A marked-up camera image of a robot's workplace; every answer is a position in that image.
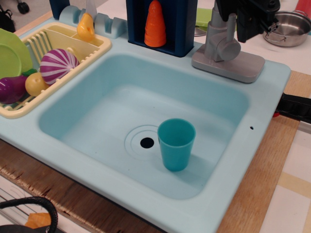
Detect purple toy eggplant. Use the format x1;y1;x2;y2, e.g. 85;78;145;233
0;68;37;104

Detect orange toy carrot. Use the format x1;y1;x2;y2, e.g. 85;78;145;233
144;0;167;48

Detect light blue plate stand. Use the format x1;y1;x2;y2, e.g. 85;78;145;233
59;5;127;39

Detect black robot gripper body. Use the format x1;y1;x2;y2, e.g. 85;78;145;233
215;0;280;22

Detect purple striped toy onion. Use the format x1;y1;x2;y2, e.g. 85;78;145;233
39;49;80;85

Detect stainless steel pot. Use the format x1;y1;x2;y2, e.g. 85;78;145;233
263;11;311;47

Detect teal plastic cup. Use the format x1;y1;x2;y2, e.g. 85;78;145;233
157;118;196;172

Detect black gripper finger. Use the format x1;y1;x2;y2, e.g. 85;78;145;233
237;8;278;43

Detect yellow toy pear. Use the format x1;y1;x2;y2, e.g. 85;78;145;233
77;13;95;42

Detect grey toy faucet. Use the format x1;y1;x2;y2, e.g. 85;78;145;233
191;3;265;83

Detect black clamp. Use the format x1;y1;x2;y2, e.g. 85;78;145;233
275;93;311;124

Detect dark blue utensil holder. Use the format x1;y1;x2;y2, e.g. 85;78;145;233
126;0;198;57

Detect red plastic object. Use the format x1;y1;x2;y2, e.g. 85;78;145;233
295;0;311;17

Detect light blue toy sink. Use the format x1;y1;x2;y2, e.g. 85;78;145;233
0;36;291;233

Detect black chair wheel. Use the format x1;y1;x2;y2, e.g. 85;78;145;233
17;0;30;15

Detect black braided cable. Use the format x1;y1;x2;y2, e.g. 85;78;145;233
0;196;58;233

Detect green ring toy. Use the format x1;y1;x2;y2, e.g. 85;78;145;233
195;8;212;27

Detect lime green plate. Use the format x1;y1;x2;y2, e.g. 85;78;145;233
0;29;33;79

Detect yellow toy lemon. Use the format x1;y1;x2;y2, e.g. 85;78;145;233
25;72;50;97

